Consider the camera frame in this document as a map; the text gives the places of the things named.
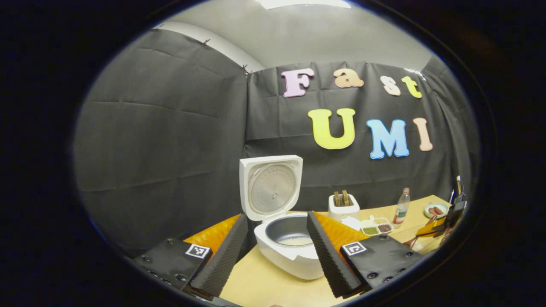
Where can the ceiling light panel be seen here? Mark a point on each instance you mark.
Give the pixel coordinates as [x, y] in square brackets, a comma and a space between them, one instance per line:
[303, 3]

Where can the pale green plate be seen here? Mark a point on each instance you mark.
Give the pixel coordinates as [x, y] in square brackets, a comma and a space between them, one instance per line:
[428, 213]

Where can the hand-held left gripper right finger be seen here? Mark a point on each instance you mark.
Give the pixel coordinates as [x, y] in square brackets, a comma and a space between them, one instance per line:
[329, 260]

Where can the green beans pile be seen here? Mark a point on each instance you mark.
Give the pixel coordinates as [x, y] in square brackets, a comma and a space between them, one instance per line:
[370, 231]

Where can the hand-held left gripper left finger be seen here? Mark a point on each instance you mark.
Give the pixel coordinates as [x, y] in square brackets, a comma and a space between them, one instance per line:
[226, 260]

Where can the clear plastic bottle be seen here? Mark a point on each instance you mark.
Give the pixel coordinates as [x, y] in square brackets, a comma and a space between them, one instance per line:
[401, 211]

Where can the white divided dish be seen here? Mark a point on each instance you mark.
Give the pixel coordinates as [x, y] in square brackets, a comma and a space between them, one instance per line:
[367, 223]

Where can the small white object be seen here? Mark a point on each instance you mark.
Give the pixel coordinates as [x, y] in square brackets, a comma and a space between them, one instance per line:
[352, 222]

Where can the dark beans pile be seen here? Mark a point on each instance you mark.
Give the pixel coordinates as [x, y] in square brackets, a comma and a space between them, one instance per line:
[384, 228]

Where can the pale rice grains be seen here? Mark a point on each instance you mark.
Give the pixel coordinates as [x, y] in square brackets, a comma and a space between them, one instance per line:
[380, 221]

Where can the brown toast slice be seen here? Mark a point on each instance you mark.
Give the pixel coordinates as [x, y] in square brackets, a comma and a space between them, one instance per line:
[337, 199]
[346, 198]

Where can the white toaster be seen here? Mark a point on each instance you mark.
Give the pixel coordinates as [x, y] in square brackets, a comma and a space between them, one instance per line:
[343, 212]

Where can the black backdrop cloth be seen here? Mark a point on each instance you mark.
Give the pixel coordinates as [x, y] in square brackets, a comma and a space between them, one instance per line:
[162, 140]

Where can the white rice cooker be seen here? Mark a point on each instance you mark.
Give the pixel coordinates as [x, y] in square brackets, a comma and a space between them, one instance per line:
[294, 260]

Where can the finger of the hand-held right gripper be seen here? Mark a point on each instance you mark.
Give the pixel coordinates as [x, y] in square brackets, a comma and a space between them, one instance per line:
[431, 228]

